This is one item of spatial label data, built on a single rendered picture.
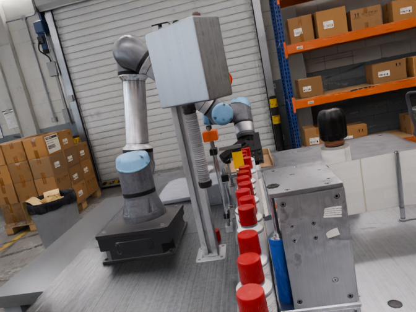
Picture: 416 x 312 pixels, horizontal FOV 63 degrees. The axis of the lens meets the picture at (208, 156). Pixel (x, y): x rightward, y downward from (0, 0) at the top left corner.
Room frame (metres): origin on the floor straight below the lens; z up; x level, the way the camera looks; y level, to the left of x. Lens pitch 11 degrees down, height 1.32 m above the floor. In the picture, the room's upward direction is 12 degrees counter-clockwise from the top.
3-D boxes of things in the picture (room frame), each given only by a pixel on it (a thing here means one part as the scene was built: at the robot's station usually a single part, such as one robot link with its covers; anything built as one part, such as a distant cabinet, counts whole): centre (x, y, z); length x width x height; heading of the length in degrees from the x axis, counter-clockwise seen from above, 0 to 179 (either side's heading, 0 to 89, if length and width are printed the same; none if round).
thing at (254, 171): (1.02, -0.11, 0.98); 0.05 x 0.05 x 0.20
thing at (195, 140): (0.83, 0.02, 1.18); 0.04 x 0.04 x 0.21
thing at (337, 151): (1.02, -0.39, 1.03); 0.09 x 0.09 x 0.30
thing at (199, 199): (0.96, 0.05, 1.16); 0.04 x 0.04 x 0.67; 82
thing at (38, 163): (4.72, 2.24, 0.57); 1.20 x 0.85 x 1.14; 173
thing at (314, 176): (0.55, -0.14, 1.14); 0.14 x 0.11 x 0.01; 172
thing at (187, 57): (0.89, 0.00, 1.38); 0.17 x 0.10 x 0.19; 47
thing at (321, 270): (0.55, -0.13, 1.01); 0.14 x 0.13 x 0.26; 172
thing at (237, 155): (0.99, -0.09, 1.09); 0.03 x 0.01 x 0.06; 82
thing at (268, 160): (1.97, -0.23, 0.85); 0.30 x 0.26 x 0.04; 172
